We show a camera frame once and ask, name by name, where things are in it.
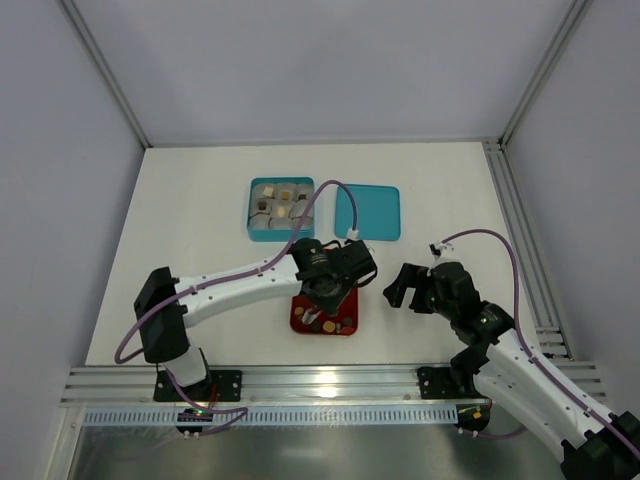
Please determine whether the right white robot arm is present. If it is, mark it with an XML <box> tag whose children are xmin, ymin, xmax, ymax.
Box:
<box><xmin>383</xmin><ymin>262</ymin><xmax>639</xmax><ymax>479</ymax></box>

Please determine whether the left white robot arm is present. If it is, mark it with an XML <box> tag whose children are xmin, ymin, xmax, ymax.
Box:
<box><xmin>134</xmin><ymin>238</ymin><xmax>378</xmax><ymax>388</ymax></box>

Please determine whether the red rectangular tray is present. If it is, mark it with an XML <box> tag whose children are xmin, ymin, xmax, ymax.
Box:
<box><xmin>289</xmin><ymin>289</ymin><xmax>359</xmax><ymax>337</ymax></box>

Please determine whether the teal tin lid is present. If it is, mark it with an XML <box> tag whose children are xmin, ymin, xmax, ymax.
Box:
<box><xmin>334</xmin><ymin>184</ymin><xmax>401</xmax><ymax>242</ymax></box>

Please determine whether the teal tin box with cups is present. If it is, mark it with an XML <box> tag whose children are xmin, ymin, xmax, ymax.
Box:
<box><xmin>246</xmin><ymin>177</ymin><xmax>315</xmax><ymax>243</ymax></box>

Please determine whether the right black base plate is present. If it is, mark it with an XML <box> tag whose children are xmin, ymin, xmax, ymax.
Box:
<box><xmin>417</xmin><ymin>366</ymin><xmax>479</xmax><ymax>400</ymax></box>

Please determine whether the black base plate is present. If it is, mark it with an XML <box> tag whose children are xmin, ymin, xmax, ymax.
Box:
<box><xmin>153</xmin><ymin>369</ymin><xmax>242</xmax><ymax>403</ymax></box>
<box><xmin>417</xmin><ymin>366</ymin><xmax>479</xmax><ymax>400</ymax></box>

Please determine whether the right frame rail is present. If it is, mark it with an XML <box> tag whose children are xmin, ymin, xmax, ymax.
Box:
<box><xmin>482</xmin><ymin>139</ymin><xmax>574</xmax><ymax>362</ymax></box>

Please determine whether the slotted cable duct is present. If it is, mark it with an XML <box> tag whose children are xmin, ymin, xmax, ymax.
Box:
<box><xmin>82</xmin><ymin>404</ymin><xmax>458</xmax><ymax>427</ymax></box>

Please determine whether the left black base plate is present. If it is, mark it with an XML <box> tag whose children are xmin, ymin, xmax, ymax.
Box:
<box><xmin>153</xmin><ymin>369</ymin><xmax>242</xmax><ymax>403</ymax></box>

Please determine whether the aluminium rail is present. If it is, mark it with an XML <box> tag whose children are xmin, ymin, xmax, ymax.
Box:
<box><xmin>60</xmin><ymin>364</ymin><xmax>426</xmax><ymax>406</ymax></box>

